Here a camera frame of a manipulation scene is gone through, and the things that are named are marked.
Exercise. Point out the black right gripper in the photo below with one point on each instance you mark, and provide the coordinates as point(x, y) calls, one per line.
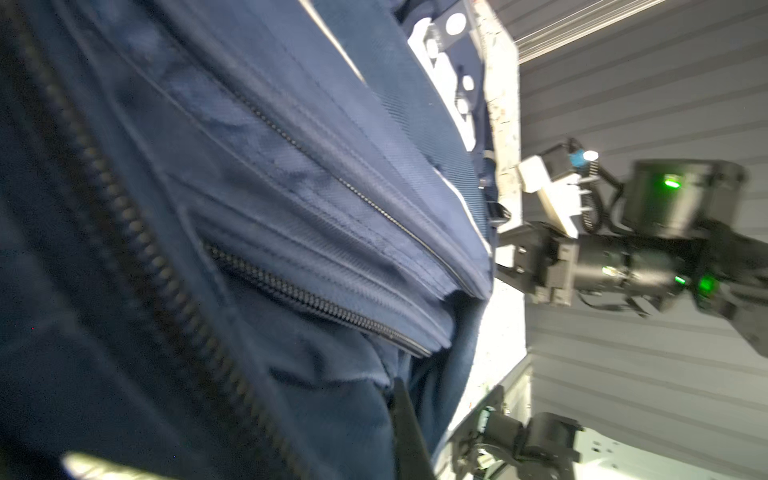
point(538, 260)

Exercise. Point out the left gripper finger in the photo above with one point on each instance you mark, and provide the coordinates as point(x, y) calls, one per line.
point(411, 456)

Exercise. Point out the navy blue student backpack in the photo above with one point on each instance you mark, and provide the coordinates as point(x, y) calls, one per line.
point(227, 227)

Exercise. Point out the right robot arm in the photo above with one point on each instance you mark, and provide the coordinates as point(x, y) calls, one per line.
point(670, 232)

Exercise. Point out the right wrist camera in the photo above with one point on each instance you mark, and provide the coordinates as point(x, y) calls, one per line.
point(558, 176)

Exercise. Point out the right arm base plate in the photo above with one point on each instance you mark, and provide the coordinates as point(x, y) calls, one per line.
point(487, 441)

